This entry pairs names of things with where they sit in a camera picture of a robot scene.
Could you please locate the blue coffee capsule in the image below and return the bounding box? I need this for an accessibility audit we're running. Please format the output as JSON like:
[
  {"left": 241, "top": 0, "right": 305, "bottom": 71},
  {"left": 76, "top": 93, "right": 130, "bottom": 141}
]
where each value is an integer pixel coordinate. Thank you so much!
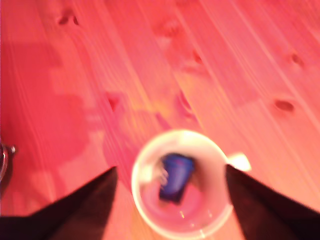
[{"left": 158, "top": 152, "right": 196, "bottom": 206}]

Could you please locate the yellow floral ceramic mug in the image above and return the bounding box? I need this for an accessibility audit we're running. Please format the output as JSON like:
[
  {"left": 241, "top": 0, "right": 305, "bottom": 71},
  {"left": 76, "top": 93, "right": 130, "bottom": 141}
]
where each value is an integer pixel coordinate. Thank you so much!
[{"left": 131, "top": 128, "right": 252, "bottom": 240}]

